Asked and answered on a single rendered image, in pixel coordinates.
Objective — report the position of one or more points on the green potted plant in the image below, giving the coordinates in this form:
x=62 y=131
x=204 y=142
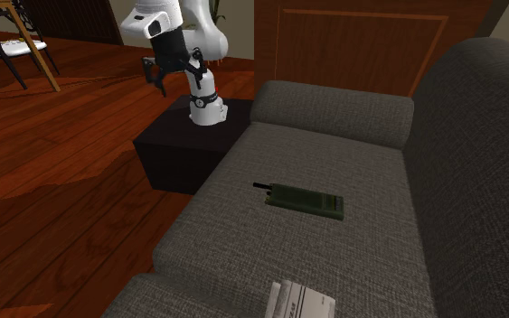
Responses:
x=215 y=13

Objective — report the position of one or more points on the black chair with white seat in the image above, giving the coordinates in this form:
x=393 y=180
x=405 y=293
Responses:
x=9 y=46

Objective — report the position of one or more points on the grey fabric sofa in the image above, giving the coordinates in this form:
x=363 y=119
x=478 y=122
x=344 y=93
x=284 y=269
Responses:
x=324 y=246

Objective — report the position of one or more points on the green handheld radio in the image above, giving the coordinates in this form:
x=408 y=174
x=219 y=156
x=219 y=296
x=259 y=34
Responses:
x=307 y=200

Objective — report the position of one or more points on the white printed paper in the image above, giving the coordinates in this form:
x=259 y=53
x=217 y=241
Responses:
x=300 y=301

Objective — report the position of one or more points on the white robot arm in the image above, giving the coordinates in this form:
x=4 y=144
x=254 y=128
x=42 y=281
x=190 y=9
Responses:
x=205 y=39

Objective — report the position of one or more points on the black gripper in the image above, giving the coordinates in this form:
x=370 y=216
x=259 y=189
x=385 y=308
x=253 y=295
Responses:
x=171 y=46

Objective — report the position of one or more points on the dark robot stand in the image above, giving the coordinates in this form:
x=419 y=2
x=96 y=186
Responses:
x=183 y=149

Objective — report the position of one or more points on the brown wooden door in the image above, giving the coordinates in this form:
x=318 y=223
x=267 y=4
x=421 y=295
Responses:
x=360 y=44

